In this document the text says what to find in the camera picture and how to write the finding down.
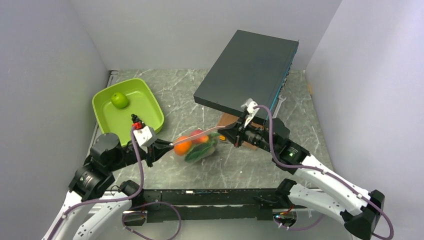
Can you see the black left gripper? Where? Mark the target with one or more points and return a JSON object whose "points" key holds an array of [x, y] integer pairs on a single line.
{"points": [[159, 147]]}

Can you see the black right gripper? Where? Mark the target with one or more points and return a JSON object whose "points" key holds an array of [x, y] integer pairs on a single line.
{"points": [[235, 133]]}

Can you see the orange toy fruit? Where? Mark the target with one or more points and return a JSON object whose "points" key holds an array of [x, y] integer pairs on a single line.
{"points": [[183, 148]]}

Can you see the clear pink zip top bag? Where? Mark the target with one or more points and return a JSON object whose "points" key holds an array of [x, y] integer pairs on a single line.
{"points": [[184, 138]]}

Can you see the white green toy bok choy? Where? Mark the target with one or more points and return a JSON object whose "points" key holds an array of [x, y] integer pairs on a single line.
{"points": [[201, 151]]}

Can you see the red toy pepper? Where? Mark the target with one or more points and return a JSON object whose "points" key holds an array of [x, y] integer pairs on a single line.
{"points": [[200, 139]]}

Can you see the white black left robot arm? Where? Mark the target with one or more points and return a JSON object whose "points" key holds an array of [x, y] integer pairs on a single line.
{"points": [[93, 179]]}

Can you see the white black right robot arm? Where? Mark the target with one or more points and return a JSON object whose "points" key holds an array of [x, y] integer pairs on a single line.
{"points": [[358, 209]]}

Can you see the brown wooden board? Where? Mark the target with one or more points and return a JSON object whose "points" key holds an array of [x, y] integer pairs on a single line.
{"points": [[228, 119]]}

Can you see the black toy grapes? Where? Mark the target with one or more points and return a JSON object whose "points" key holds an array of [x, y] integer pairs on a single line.
{"points": [[136, 119]]}

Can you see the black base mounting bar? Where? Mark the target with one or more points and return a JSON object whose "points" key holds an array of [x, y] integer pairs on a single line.
{"points": [[161, 205]]}

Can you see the silver open end wrench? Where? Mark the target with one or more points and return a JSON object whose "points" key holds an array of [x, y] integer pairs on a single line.
{"points": [[280, 101]]}

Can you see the lime green plastic basket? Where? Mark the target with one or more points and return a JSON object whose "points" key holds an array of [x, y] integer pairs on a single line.
{"points": [[141, 102]]}

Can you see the green toy apple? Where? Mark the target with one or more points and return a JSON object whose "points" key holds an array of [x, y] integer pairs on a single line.
{"points": [[119, 100]]}

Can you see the dark rack server box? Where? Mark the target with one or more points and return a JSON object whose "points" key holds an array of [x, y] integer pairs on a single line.
{"points": [[251, 66]]}

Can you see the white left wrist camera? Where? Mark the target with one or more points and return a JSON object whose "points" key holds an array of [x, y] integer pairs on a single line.
{"points": [[143, 135]]}

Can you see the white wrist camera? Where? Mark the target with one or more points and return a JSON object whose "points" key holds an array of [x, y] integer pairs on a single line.
{"points": [[143, 135], [251, 107]]}

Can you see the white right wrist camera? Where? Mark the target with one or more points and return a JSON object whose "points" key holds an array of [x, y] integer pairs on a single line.
{"points": [[251, 107]]}

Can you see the aluminium frame rail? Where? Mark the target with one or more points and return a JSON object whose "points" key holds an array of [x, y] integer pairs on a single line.
{"points": [[79, 219]]}

